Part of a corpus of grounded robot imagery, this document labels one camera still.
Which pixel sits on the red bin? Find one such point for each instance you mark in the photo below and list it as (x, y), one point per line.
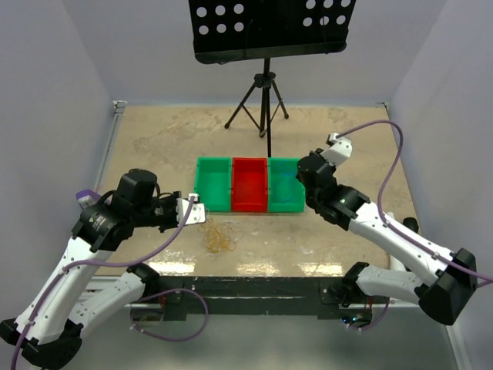
(249, 185)

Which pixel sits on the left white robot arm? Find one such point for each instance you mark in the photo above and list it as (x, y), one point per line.
(85, 287)

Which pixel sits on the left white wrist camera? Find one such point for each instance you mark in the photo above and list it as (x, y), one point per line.
(189, 210)

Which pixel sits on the purple holder box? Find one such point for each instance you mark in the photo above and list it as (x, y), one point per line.
(87, 198)

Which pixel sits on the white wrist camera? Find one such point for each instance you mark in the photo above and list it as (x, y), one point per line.
(339, 150)
(189, 210)

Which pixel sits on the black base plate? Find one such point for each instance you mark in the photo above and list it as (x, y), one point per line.
(321, 297)

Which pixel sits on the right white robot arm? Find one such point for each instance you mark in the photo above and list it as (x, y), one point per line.
(440, 281)

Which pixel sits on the white tube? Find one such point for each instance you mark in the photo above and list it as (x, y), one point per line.
(395, 264)

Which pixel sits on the black music stand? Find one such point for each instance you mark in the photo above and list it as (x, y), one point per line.
(234, 31)

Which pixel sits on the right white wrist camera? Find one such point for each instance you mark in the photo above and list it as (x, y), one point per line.
(339, 150)

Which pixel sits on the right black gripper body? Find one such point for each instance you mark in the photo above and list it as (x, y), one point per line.
(310, 200)

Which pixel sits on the green bin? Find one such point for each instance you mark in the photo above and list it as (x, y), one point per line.
(213, 182)
(286, 193)

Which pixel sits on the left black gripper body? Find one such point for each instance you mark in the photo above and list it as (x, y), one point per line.
(158, 212)

